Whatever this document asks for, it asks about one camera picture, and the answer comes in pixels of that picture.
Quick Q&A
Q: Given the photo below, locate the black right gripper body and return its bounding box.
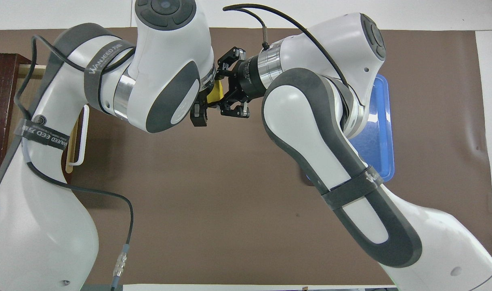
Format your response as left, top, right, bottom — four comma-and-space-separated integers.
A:
229, 56, 267, 101

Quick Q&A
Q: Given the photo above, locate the blue plastic tray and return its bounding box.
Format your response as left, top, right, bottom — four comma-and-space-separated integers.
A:
305, 74, 395, 183

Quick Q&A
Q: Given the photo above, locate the brown paper table mat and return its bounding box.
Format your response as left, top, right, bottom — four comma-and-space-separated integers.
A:
0, 27, 492, 285

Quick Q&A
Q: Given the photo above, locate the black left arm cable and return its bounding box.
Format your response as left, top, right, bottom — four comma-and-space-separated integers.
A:
14, 34, 134, 291

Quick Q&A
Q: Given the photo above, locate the yellow block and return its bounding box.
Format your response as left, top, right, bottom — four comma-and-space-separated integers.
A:
206, 80, 224, 104

